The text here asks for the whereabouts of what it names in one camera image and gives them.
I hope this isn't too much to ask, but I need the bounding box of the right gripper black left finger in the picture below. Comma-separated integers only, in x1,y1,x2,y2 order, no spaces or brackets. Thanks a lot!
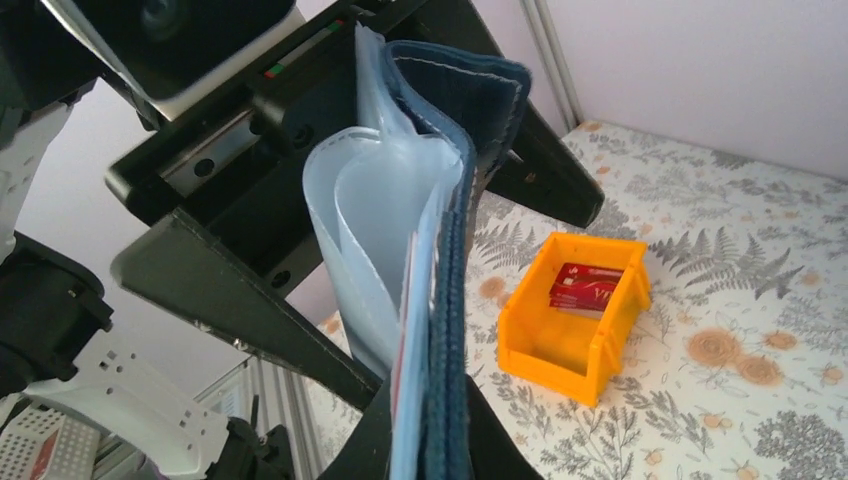
317,380,392,480

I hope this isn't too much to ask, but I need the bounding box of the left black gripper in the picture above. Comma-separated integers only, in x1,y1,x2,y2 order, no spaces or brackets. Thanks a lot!
106,1,418,410

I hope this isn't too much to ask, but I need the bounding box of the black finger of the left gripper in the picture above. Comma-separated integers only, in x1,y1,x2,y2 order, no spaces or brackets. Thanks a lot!
391,1,605,228

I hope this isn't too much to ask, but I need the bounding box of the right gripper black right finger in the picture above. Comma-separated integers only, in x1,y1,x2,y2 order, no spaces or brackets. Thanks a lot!
465,375,543,480

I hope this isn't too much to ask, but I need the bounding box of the blue card holder wallet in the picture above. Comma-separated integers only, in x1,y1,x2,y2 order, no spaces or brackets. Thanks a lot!
302,25,532,479

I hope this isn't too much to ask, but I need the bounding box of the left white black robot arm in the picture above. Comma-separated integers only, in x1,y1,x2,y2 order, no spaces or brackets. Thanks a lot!
1,1,605,479

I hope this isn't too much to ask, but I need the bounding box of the orange plastic bin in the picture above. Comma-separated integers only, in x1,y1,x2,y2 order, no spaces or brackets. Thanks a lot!
497,233,651,407

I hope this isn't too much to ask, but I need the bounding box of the floral patterned table mat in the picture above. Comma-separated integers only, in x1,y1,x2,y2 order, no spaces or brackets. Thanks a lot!
301,119,848,480

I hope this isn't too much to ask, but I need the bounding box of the aluminium mounting rail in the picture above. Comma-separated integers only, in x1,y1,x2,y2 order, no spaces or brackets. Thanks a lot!
92,357,326,480

